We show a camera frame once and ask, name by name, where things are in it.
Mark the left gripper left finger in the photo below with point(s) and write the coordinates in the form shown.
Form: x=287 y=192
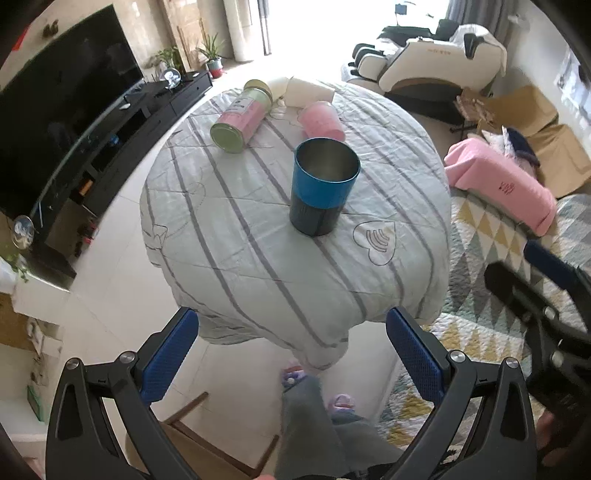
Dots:
x=81 y=442

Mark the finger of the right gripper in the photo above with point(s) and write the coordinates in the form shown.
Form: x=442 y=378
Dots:
x=562 y=274
x=514 y=292

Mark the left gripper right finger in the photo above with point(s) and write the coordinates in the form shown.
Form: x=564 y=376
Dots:
x=482 y=424

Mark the blue and black metal cup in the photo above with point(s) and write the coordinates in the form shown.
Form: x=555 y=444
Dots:
x=325 y=170

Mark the pink plastic cup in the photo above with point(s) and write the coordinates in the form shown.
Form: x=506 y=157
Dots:
x=321 y=120

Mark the white paper cup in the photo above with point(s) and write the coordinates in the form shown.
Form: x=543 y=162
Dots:
x=300 y=93
x=278 y=86

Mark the person right hand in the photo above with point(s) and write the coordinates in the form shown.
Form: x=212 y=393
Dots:
x=562 y=443

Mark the triangle patterned sofa cover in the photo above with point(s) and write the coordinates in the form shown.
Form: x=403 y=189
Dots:
x=472 y=319

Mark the wooden chair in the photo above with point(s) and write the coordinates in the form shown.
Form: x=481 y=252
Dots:
x=214 y=448

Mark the brown cardboard box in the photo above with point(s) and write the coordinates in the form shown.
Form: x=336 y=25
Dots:
x=564 y=163

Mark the pink folded blanket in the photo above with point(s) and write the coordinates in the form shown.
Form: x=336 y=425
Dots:
x=473 y=165

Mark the pink slipper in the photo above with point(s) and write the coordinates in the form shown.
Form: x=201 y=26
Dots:
x=342 y=403
x=291 y=375

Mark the grey trouser leg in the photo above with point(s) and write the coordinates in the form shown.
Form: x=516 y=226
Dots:
x=318 y=444

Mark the glass crystal ball ornament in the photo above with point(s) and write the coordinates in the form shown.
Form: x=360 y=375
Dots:
x=22 y=232

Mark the white massage chair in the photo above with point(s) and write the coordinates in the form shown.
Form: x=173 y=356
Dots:
x=425 y=71

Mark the black TV stand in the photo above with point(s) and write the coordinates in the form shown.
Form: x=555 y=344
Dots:
x=100 y=163

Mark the grey striped quilt table cover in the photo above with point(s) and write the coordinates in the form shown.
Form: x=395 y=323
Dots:
x=218 y=227

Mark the grey curtain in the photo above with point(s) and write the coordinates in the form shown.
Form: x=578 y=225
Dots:
x=491 y=14

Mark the pink green labelled jar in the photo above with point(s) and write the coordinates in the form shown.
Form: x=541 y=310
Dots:
x=238 y=122

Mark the black flat screen television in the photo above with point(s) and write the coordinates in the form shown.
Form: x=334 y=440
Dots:
x=51 y=103

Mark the potted green plant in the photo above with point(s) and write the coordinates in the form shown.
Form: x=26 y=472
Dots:
x=210 y=47

